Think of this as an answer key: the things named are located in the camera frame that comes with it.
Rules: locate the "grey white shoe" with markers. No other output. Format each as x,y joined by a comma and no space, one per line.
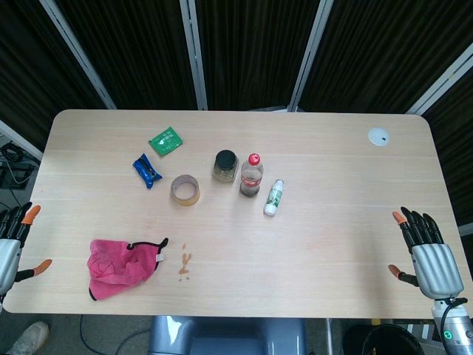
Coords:
29,336

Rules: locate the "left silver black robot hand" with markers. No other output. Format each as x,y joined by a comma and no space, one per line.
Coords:
10,255

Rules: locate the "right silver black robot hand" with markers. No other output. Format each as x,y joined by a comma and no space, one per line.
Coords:
436,266

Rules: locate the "pink cloth with black trim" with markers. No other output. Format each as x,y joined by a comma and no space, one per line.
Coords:
114,270

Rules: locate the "cola bottle with red cap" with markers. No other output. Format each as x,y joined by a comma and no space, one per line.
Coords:
252,177

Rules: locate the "dark fabric partition panel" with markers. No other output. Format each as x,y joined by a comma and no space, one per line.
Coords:
255,55
140,55
380,55
37,74
458,148

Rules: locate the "brown liquid stain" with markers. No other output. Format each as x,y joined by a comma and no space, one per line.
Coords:
183,263

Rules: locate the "glass jar with black lid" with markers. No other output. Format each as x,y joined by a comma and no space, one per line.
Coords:
225,161

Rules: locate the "grey partition frame post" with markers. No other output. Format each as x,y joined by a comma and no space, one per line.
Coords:
78,55
439,84
310,55
18,138
194,55

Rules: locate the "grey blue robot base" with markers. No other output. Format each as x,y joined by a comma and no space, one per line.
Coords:
229,336

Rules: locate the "green sachet packet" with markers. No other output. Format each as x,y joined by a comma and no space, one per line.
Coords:
166,141

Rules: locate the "blue snack packet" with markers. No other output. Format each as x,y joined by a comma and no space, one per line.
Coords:
147,171

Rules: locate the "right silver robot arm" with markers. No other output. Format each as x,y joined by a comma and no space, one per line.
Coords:
458,327

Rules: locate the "black waste bin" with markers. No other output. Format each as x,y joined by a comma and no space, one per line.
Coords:
388,344

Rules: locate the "small white green-label bottle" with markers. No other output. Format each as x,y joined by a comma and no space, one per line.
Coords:
274,197

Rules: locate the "yellow packing tape roll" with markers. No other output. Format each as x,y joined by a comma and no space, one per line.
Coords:
184,179

